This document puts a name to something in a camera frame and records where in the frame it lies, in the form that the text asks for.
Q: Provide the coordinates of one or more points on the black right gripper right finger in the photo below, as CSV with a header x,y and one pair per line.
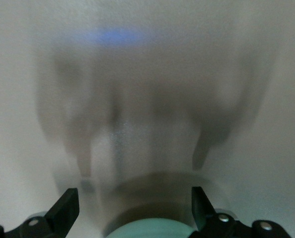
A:
x,y
202,210

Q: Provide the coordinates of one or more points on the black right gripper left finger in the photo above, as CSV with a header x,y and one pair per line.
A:
x,y
63,210

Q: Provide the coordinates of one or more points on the green bowl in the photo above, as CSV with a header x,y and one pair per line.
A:
x,y
150,229

